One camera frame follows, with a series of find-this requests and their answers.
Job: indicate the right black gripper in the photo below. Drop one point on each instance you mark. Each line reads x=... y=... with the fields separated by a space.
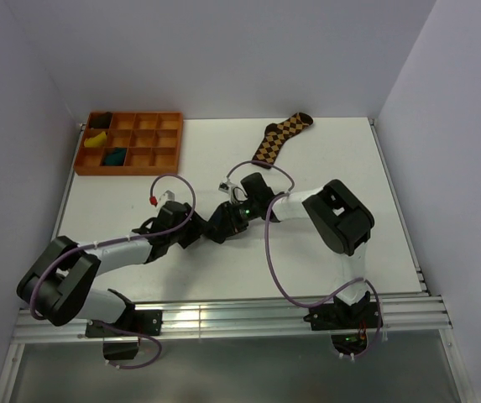
x=239 y=226

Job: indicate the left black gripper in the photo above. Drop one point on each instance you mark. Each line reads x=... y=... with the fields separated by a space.
x=190 y=238

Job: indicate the navy snowman sock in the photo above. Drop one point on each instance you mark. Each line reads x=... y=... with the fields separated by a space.
x=220 y=225

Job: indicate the green reindeer sock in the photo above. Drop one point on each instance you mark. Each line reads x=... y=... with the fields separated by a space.
x=115 y=157

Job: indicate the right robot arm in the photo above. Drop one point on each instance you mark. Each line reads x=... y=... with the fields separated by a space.
x=342 y=221

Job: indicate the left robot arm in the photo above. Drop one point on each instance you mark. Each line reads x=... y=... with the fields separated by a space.
x=59 y=284

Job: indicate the brown argyle sock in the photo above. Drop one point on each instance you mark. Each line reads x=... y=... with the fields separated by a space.
x=275 y=137

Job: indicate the orange compartment tray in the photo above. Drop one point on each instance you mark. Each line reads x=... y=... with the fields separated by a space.
x=152 y=140

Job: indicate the rolled yellow sock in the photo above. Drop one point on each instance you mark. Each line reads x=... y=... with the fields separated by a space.
x=96 y=141

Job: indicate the rolled black sock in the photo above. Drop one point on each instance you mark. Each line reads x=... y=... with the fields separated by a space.
x=100 y=120

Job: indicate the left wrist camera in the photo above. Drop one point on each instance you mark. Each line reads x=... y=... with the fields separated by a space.
x=160 y=201

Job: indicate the aluminium front rail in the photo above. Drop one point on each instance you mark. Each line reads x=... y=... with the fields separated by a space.
x=241 y=319

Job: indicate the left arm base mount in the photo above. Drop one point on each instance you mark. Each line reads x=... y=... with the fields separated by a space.
x=121 y=341

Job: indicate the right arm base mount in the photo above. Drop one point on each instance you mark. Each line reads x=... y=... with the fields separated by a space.
x=349 y=325

